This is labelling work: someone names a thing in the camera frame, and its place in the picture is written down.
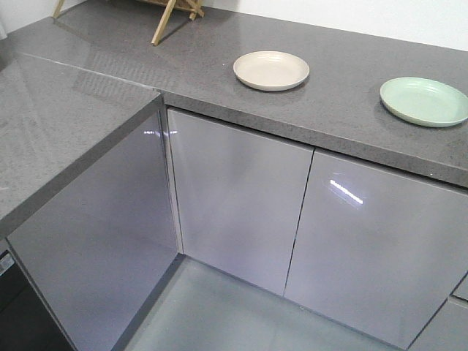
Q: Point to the grey cabinet door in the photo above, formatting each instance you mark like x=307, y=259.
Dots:
x=99, y=250
x=239, y=197
x=377, y=250

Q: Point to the grey cabinet door right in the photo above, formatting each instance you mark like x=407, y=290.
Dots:
x=377, y=250

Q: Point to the cream plate on side counter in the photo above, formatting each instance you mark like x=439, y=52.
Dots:
x=271, y=70

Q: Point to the grey cabinet door middle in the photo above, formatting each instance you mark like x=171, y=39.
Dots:
x=239, y=197

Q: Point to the green plate on side counter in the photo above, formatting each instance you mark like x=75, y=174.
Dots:
x=424, y=102

